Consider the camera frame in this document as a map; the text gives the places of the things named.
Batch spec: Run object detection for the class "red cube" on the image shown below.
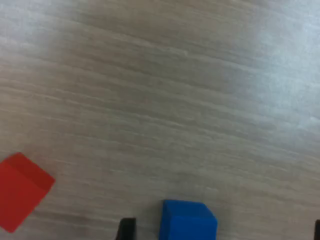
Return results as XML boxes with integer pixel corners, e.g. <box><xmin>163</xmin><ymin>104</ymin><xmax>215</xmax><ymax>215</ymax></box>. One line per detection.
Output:
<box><xmin>0</xmin><ymin>151</ymin><xmax>56</xmax><ymax>234</ymax></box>

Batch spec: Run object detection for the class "blue cube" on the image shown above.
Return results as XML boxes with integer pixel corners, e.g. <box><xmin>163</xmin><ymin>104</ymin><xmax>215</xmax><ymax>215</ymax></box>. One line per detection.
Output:
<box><xmin>159</xmin><ymin>199</ymin><xmax>218</xmax><ymax>240</ymax></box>

